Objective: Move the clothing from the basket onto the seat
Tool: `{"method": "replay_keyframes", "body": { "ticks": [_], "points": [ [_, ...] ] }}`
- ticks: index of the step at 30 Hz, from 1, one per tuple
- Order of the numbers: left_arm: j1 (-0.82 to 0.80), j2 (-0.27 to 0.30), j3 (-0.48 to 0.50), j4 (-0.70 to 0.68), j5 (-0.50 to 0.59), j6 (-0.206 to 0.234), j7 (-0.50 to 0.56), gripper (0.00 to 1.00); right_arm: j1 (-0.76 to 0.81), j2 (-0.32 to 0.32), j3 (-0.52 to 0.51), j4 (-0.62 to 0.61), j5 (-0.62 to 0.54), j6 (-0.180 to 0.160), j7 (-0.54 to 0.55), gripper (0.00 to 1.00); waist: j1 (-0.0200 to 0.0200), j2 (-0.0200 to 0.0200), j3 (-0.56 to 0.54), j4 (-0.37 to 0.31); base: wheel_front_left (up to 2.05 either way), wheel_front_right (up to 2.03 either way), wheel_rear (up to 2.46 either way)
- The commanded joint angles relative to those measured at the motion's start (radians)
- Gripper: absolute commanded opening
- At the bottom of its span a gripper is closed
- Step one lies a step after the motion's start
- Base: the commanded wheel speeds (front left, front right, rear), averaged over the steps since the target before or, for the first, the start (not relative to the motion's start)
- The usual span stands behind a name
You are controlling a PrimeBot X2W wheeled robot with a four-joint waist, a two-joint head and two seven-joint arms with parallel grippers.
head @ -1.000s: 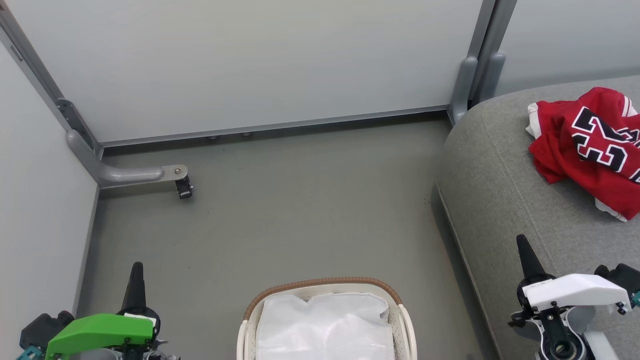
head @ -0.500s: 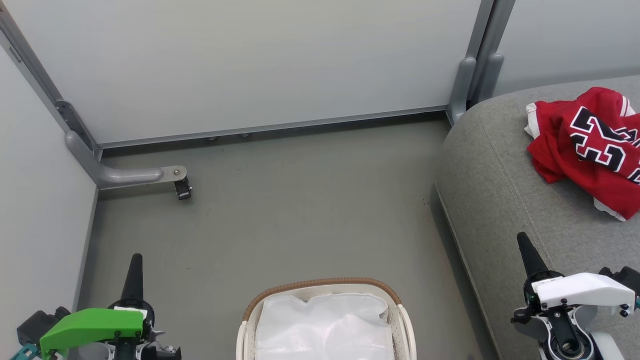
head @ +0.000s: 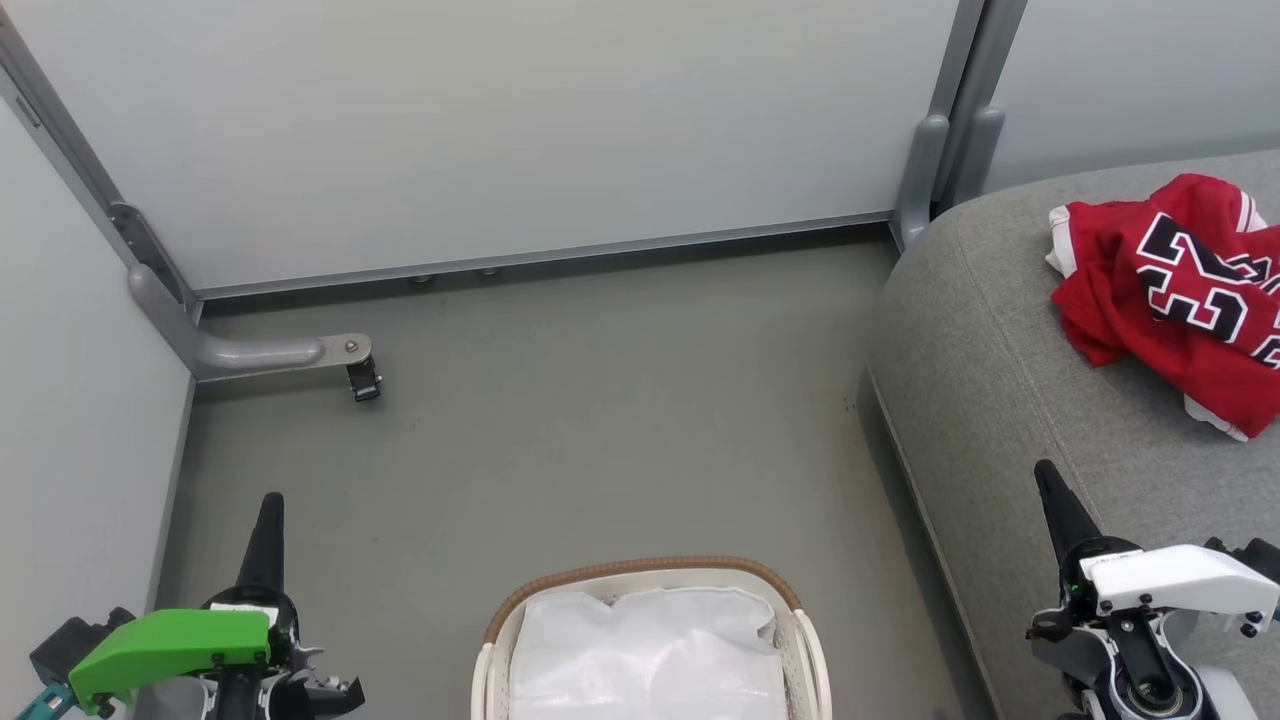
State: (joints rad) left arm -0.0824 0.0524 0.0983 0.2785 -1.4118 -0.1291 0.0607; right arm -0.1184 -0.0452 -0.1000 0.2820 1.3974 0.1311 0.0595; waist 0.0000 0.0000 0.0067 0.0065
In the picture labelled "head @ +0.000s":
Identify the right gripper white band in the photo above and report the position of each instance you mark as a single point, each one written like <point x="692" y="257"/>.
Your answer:
<point x="1180" y="580"/>

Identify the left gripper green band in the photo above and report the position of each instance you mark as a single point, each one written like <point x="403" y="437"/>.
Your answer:
<point x="170" y="645"/>

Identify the red basketball jersey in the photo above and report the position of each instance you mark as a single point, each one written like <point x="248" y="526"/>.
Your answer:
<point x="1120" y="290"/>

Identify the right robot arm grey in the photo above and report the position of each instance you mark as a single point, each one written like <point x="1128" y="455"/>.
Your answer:
<point x="1130" y="660"/>

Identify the white laundry basket brown rim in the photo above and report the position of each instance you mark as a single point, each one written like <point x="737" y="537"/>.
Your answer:
<point x="810" y="660"/>

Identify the grey fabric sofa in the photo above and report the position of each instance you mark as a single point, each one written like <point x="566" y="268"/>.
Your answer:
<point x="1000" y="380"/>

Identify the black caster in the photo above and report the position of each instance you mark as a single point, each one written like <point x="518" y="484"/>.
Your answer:
<point x="364" y="380"/>

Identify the white cloth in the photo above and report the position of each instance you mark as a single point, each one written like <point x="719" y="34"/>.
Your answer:
<point x="650" y="660"/>

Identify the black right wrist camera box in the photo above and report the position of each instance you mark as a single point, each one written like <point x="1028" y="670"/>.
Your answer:
<point x="1250" y="555"/>

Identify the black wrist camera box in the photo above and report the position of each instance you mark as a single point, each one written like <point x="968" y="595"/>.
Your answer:
<point x="65" y="640"/>
<point x="1250" y="555"/>

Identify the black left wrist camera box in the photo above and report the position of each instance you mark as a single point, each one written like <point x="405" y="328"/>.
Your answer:
<point x="65" y="640"/>

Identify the grey partition double post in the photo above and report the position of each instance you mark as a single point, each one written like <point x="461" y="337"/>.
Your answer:
<point x="960" y="130"/>

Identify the grey partition bottom rail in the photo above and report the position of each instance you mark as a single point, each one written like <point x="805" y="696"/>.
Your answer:
<point x="550" y="255"/>

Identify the grey partition corner post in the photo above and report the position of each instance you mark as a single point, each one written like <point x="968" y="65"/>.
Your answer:
<point x="70" y="160"/>

